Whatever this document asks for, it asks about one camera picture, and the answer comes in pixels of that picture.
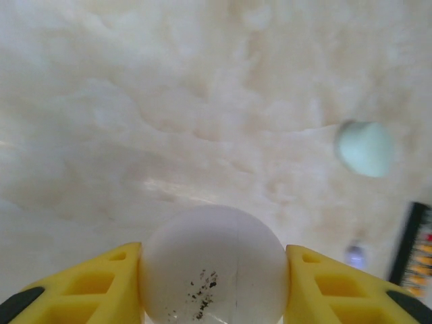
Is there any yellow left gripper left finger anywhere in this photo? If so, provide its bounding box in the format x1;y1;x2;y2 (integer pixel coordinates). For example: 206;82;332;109
0;241;144;324

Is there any mint green earbud charging case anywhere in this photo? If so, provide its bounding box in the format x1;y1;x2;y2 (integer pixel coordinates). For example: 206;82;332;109
333;119;396;179

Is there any white round earbud case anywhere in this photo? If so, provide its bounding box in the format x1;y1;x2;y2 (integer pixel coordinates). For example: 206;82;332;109
138;204;291;324

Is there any purple wireless earbud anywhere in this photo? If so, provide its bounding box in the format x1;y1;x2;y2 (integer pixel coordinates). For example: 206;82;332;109
344;239;367;269

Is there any orange and black card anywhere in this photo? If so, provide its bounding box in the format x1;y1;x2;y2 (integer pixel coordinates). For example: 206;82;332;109
387;201;432;298

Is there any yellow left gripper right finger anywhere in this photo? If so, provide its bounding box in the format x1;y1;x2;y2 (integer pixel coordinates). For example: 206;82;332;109
283;243;432;324

